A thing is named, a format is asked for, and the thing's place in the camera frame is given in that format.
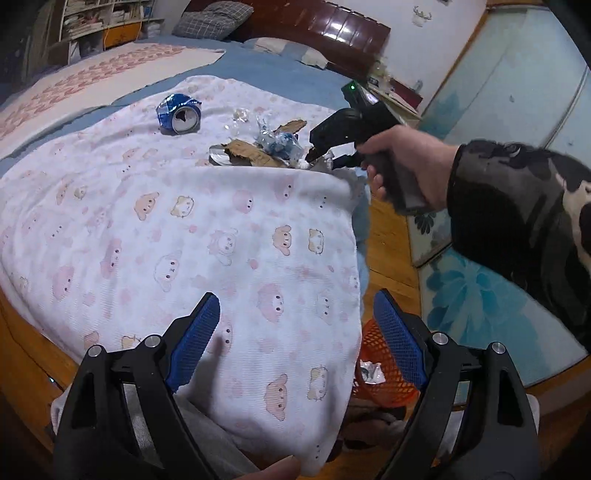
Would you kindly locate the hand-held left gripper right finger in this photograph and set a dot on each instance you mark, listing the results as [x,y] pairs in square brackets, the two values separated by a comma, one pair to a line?
[398,339]

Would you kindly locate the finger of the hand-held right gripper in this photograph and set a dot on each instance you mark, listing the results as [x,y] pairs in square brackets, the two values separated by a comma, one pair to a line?
[319,158]
[346,161]

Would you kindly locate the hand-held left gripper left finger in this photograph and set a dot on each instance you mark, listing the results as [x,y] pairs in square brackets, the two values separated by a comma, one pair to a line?
[196,339]

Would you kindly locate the white tissue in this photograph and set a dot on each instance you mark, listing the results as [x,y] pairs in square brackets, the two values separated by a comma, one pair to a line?
[302,162]

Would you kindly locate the orange mesh basket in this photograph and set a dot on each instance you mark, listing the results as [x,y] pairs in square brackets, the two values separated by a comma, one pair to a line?
[392,394]

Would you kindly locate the person's right forearm camouflage sleeve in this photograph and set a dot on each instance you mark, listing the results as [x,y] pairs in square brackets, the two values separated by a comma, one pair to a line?
[517,221]

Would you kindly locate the person's right hand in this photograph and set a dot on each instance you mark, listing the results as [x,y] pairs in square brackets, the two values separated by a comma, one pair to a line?
[418,157]

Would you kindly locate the person's left hand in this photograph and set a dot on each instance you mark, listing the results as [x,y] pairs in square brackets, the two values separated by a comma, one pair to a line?
[272,470]

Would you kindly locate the small torn cardboard piece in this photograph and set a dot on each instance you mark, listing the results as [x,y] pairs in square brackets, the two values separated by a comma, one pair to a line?
[292,125]

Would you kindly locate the crumpled silver white wrapper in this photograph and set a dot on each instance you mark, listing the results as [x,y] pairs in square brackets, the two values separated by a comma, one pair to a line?
[369,372]

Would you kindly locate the blue and white plastic wrapper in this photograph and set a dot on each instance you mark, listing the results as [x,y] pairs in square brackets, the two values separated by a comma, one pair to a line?
[277,141]

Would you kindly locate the cluttered nightstand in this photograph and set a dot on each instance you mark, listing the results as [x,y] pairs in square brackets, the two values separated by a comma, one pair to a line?
[392,94]

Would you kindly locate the large torn cardboard piece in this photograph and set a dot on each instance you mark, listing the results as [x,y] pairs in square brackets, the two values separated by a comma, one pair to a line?
[247,153]

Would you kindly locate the blue floral mat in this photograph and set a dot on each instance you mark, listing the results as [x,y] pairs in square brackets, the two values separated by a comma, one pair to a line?
[475,300]

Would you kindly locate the blue bedsheet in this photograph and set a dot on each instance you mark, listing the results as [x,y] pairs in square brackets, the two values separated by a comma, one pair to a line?
[277,69]

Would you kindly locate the clear plastic wrapper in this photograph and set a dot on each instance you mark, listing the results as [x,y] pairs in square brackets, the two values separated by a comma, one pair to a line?
[239,116]

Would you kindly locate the dark wooden headboard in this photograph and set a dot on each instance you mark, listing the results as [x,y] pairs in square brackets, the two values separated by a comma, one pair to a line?
[346,27]

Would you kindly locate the white animal printed blanket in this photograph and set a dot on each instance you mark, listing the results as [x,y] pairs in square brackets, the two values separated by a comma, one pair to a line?
[138,258]

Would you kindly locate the white pillow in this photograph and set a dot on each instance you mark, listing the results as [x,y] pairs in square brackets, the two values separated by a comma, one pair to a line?
[281,47]

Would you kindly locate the silver foil piece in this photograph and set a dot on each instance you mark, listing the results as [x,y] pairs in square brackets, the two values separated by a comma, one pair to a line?
[217,155]

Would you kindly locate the white floral mat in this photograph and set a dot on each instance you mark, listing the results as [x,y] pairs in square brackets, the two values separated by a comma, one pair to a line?
[429,235]

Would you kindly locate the crushed blue can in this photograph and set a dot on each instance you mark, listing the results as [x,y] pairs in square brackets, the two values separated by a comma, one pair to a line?
[179,115]

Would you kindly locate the grey plaid pillow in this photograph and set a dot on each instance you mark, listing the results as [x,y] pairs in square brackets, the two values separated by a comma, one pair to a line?
[212,18]

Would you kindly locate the pale blue sliding door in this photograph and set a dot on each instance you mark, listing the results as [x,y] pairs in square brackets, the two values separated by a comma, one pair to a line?
[508,78]

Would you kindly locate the pink patterned blanket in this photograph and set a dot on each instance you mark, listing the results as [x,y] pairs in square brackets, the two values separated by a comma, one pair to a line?
[92,78]

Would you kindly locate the bookshelf with books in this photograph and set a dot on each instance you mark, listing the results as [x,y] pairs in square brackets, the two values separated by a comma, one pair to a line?
[92,23]

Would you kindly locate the deer wall sticker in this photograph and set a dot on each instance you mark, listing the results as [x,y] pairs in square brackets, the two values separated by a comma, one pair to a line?
[422,16]

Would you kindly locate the wooden bed frame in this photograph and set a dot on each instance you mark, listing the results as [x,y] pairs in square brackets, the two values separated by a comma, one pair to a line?
[23,350]

